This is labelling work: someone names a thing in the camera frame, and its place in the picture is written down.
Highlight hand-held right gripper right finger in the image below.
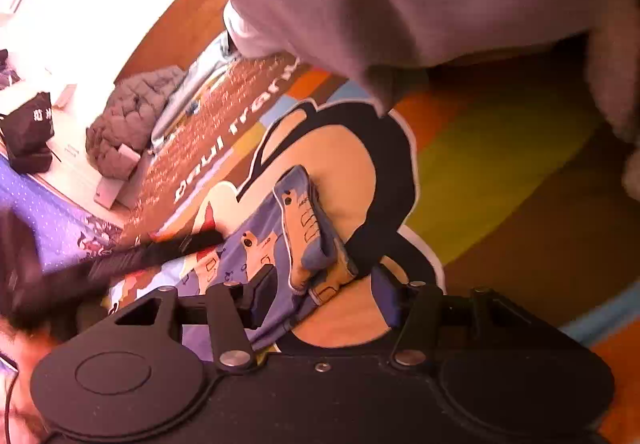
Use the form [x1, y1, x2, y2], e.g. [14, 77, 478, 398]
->
[371, 264, 541, 370]

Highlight brown quilted jacket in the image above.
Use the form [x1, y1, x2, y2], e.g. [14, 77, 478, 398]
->
[86, 65, 187, 181]

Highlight purple printed cloth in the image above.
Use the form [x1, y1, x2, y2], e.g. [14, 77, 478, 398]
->
[0, 156, 124, 275]

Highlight colourful cartoon printed blanket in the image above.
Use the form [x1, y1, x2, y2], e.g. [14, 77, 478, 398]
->
[107, 51, 640, 365]

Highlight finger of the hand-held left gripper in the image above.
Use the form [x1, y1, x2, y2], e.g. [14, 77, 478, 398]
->
[87, 229, 227, 287]

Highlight light blue pillow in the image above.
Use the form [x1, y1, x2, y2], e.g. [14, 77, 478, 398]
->
[150, 36, 242, 151]

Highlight blue printed pants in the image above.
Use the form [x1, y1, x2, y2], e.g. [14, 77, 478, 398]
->
[107, 165, 361, 355]

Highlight black bag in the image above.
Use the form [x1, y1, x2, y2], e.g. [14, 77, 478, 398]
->
[0, 91, 54, 175]

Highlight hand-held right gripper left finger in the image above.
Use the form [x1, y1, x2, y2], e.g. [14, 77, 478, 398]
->
[114, 264, 277, 371]

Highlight wooden headboard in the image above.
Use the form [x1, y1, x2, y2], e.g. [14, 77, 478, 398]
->
[114, 0, 232, 81]

